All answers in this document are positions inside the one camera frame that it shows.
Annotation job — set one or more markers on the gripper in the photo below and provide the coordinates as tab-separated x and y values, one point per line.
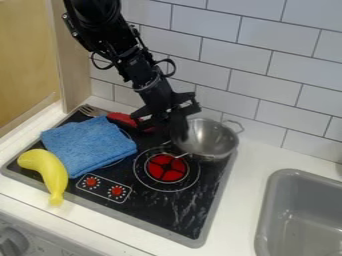
160	98

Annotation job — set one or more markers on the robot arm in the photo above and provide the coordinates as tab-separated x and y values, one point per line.
104	30

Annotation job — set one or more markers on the silver pot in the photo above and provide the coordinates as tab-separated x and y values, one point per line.
211	141

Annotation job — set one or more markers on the blue cloth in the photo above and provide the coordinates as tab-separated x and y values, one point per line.
87	145

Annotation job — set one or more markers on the toy stove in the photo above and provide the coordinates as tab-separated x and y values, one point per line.
178	203

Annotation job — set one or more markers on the yellow toy banana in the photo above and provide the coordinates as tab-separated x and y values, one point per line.
49	168

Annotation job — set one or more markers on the toy sink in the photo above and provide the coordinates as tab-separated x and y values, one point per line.
302	216

